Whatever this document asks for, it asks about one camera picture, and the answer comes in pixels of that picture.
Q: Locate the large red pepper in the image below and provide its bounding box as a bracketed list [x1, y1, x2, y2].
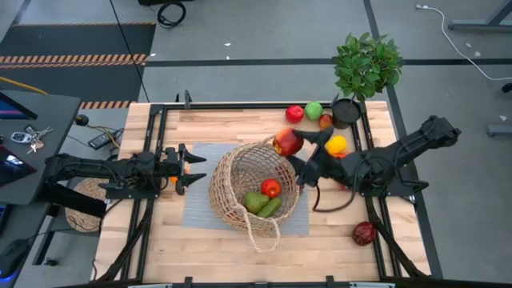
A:
[272, 127, 305, 158]

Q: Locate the bright red apple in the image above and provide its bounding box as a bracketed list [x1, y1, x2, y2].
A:
[285, 105, 306, 124]

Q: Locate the small orange fruit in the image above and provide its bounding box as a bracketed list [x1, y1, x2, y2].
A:
[170, 167, 191, 184]

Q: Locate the black-framed display screen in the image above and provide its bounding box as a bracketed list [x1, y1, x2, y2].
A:
[0, 91, 39, 121]
[0, 144, 38, 188]

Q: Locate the green plant in black pot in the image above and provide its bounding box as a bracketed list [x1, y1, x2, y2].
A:
[330, 31, 404, 130]

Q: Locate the black hazard-striped floor mat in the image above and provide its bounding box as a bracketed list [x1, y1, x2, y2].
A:
[0, 22, 157, 110]

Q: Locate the green pear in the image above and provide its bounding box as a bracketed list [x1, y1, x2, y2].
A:
[243, 190, 271, 215]

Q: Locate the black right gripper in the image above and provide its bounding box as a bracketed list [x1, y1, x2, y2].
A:
[286, 126, 357, 187]

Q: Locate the green cucumber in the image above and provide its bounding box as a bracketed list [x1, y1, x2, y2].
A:
[255, 196, 283, 219]

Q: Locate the dark grey side desk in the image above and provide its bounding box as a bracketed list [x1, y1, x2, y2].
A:
[0, 90, 81, 206]

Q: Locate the key bunch with fob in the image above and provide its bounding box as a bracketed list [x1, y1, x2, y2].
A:
[10, 126, 54, 155]

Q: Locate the white floor cable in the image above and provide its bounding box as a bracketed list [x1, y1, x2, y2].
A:
[415, 3, 512, 82]

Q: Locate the grey metal table foot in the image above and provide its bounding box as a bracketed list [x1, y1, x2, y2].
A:
[486, 125, 512, 138]

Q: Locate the round woven mat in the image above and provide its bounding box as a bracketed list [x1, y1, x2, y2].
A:
[65, 178, 118, 234]

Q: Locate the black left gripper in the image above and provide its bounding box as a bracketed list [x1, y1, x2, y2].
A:
[162, 143, 208, 196]

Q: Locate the green apple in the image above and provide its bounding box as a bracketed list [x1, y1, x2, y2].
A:
[304, 101, 324, 122]

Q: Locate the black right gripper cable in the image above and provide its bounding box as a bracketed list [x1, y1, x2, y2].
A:
[311, 182, 357, 213]

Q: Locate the grey woven placemat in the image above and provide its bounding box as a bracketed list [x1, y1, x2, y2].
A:
[182, 142, 311, 236]

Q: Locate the black aluminium table frame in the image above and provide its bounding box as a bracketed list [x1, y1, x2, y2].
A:
[94, 90, 433, 288]

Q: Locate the black power adapter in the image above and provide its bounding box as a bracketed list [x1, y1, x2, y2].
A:
[87, 128, 124, 151]

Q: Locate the coiled black cable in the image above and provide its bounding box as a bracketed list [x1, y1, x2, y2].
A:
[157, 1, 187, 30]

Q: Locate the small red yellow apple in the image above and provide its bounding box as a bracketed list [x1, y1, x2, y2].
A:
[318, 113, 335, 132]

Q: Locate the red tomato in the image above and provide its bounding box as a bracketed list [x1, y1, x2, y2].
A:
[260, 178, 282, 199]

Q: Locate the woven wicker basket with handles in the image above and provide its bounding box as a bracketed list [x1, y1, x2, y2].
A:
[207, 134, 301, 255]

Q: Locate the yellow cable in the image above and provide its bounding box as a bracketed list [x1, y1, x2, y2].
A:
[0, 75, 49, 96]

